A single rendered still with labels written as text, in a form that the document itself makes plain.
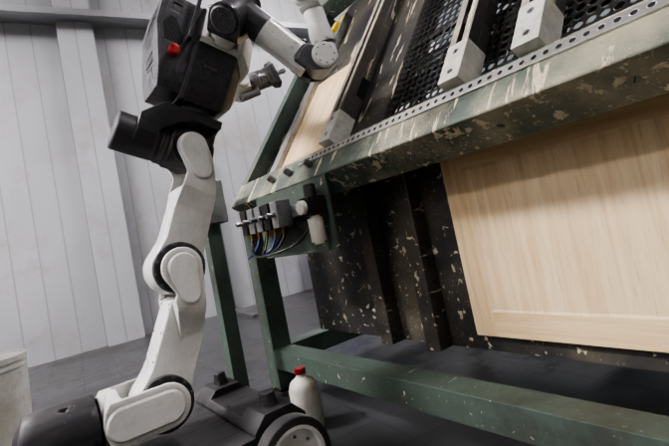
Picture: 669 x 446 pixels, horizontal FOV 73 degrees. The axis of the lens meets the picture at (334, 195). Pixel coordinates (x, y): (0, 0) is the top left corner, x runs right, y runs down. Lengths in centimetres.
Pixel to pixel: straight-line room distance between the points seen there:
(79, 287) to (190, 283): 339
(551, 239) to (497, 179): 20
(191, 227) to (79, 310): 337
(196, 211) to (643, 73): 110
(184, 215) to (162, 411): 51
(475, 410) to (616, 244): 50
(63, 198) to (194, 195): 341
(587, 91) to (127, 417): 122
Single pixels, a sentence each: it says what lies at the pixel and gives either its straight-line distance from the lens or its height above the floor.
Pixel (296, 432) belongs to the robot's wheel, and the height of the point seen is 16.
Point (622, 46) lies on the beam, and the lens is 90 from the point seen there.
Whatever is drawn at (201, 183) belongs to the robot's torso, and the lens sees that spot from 136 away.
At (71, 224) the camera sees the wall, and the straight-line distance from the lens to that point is 468.
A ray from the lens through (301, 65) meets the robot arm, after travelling 137.
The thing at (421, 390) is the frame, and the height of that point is 16.
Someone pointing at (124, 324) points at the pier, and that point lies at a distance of 461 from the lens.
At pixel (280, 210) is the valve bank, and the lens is 150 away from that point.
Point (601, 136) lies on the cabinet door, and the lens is 116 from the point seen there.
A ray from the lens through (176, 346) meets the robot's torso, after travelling 135.
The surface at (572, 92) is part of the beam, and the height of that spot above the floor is 79.
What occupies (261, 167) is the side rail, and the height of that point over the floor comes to 97.
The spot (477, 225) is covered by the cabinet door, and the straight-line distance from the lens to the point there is 134.
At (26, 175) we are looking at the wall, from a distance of 476.
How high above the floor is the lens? 65
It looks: 4 degrees up
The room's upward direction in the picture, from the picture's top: 11 degrees counter-clockwise
